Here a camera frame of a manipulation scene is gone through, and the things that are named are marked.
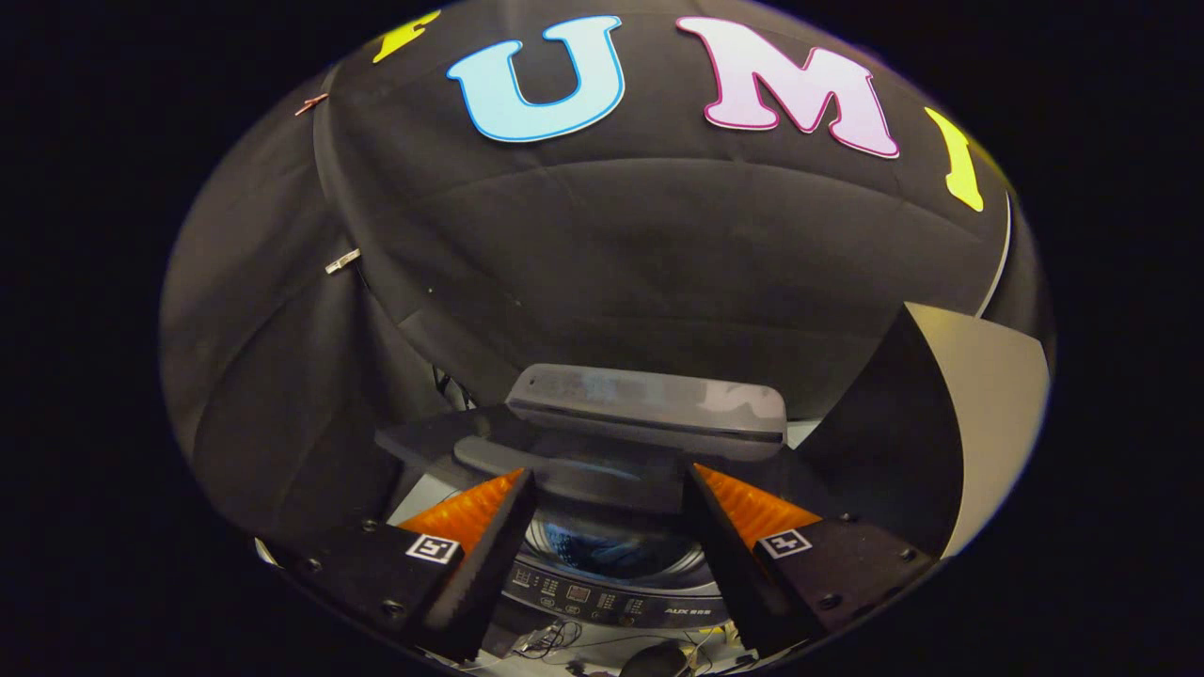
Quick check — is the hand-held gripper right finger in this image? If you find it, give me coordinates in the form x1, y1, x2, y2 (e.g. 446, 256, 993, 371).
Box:
682, 462, 939, 653

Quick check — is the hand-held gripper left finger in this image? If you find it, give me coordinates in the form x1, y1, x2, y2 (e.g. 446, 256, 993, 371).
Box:
256, 467, 539, 664

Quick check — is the grey washing machine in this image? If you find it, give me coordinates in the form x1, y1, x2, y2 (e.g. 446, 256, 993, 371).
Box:
374, 404, 824, 650

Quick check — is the light blue shirt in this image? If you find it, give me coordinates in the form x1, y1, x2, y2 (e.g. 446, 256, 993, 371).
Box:
544, 522, 664, 577

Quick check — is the black backdrop cloth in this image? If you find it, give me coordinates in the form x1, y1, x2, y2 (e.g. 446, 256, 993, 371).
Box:
158, 0, 1054, 556

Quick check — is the black cable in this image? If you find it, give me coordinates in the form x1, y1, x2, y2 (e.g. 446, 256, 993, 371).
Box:
513, 621, 586, 661

